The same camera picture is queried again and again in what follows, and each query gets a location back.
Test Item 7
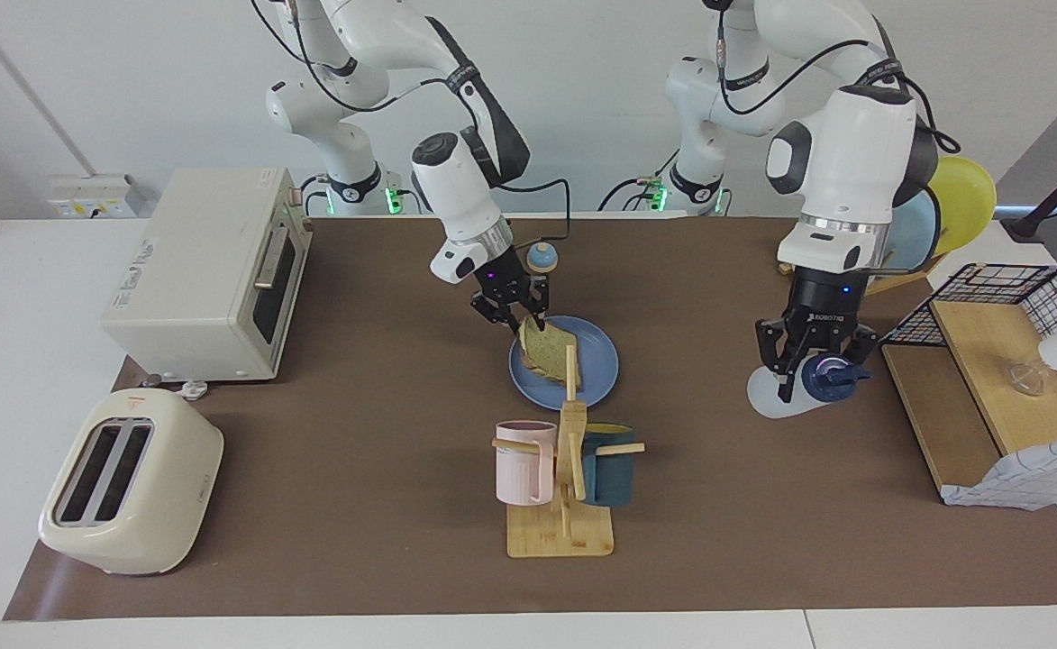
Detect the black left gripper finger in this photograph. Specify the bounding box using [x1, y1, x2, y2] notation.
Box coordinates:
[839, 324, 880, 372]
[758, 317, 804, 404]

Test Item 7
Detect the translucent squeeze bottle blue cap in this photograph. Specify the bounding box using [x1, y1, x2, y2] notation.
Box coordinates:
[747, 353, 873, 420]

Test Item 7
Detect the toasted bread slice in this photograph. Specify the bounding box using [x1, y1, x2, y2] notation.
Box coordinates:
[517, 314, 583, 390]

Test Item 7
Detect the wooden plate rack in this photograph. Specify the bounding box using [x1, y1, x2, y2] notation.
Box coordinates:
[779, 255, 948, 295]

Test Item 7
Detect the periwinkle blue plate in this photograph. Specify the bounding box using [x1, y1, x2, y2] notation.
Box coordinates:
[508, 315, 621, 411]

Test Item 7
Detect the light blue plate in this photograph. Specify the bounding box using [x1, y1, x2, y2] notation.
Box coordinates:
[888, 189, 941, 271]

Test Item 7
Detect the yellow plate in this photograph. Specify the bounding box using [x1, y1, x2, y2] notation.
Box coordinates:
[929, 156, 998, 255]

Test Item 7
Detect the wooden shelf box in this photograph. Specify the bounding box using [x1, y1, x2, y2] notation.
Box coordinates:
[881, 299, 1057, 495]

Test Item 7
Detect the pink ribbed mug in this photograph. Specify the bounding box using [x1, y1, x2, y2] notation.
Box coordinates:
[495, 420, 558, 506]

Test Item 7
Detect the small clear glass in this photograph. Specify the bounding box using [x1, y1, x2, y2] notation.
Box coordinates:
[1007, 361, 1047, 396]

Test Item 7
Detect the dark teal mug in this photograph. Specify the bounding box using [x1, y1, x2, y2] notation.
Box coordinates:
[579, 422, 635, 507]

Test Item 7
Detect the brown table mat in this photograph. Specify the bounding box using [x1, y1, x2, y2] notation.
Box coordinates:
[3, 216, 1057, 621]

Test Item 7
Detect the wooden box with mesh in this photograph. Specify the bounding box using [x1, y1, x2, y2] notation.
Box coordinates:
[940, 439, 1057, 512]

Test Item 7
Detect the wooden mug tree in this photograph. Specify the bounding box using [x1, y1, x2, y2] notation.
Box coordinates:
[492, 344, 646, 558]

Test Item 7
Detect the white toaster oven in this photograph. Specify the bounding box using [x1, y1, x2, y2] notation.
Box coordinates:
[100, 167, 313, 382]

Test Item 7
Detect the cream two-slot toaster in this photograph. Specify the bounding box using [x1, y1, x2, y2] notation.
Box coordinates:
[38, 388, 224, 576]

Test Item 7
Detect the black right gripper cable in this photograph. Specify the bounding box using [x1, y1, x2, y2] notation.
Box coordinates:
[251, 0, 574, 264]

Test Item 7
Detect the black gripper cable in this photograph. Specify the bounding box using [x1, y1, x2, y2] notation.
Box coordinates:
[713, 0, 961, 271]
[251, 0, 574, 264]

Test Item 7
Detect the black wire basket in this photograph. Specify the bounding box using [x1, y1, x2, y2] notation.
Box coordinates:
[879, 263, 1057, 429]

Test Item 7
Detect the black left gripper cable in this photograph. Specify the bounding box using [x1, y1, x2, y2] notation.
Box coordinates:
[713, 0, 961, 271]

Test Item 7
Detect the white wall socket box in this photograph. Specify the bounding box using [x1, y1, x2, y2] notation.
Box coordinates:
[46, 173, 146, 219]

